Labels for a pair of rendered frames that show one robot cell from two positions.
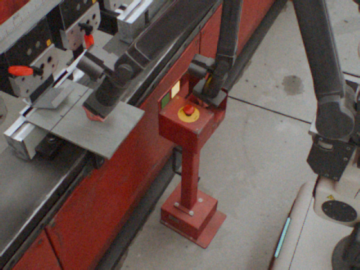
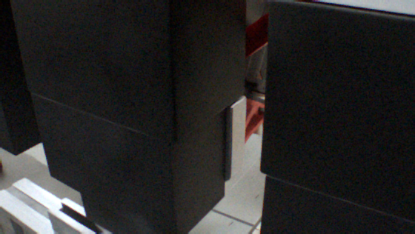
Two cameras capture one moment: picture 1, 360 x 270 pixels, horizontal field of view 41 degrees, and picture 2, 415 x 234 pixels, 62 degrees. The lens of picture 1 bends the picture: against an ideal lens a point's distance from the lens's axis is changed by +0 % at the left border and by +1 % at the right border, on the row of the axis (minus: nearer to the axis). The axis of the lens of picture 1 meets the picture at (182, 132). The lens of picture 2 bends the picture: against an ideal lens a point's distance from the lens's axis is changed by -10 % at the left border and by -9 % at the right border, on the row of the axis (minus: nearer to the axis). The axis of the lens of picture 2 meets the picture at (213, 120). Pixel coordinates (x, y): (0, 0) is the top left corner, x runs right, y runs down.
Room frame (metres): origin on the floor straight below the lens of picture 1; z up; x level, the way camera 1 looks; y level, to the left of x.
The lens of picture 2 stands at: (0.81, 0.65, 1.28)
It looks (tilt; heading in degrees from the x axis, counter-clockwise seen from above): 27 degrees down; 275
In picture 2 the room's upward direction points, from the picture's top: straight up
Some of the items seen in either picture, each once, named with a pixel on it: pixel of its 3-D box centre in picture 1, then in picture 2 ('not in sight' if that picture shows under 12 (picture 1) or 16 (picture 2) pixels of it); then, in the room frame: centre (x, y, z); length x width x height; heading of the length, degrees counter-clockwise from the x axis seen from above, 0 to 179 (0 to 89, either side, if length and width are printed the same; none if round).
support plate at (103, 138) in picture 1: (86, 116); (208, 180); (0.85, 0.26, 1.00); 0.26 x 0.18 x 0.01; 63
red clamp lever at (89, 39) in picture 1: (87, 38); not in sight; (1.02, 0.27, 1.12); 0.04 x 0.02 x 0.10; 63
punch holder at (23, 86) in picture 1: (21, 54); (129, 88); (0.89, 0.40, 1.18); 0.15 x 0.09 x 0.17; 153
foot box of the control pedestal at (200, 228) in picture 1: (193, 213); not in sight; (1.08, -0.06, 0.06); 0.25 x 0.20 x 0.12; 59
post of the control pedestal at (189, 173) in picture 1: (189, 168); not in sight; (1.10, -0.04, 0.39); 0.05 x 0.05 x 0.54; 59
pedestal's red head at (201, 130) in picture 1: (193, 110); not in sight; (1.10, -0.04, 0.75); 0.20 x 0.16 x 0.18; 149
